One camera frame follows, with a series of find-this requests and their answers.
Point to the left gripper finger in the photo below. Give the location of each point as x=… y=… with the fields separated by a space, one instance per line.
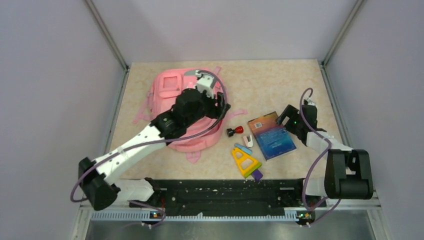
x=220 y=100
x=220 y=112

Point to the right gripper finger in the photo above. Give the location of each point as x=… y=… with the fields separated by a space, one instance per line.
x=291 y=112
x=282 y=119

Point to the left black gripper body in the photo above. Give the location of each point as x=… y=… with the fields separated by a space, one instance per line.
x=209 y=109

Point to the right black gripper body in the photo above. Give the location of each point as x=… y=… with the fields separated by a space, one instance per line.
x=293 y=124

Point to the colourful thin book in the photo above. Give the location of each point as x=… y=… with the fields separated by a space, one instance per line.
x=272 y=139

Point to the pink student backpack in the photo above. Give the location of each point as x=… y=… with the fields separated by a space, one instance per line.
x=162 y=95

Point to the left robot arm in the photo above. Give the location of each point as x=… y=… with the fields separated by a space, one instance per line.
x=96 y=178

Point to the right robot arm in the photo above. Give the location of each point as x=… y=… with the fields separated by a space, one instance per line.
x=348 y=174

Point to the red black stamp toy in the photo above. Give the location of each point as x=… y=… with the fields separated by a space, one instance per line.
x=230 y=132

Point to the small blue stapler piece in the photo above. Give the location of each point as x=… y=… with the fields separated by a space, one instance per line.
x=243 y=148

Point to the yellow green purple block toy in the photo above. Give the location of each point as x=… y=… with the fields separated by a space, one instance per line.
x=247 y=165

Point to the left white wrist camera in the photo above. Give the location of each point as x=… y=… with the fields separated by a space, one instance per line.
x=205 y=84

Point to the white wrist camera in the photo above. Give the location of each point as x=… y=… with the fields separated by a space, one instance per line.
x=309 y=102
x=205 y=84

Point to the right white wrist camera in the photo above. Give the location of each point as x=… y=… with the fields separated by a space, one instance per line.
x=309 y=102

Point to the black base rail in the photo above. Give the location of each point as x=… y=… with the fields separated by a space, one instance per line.
x=225 y=198

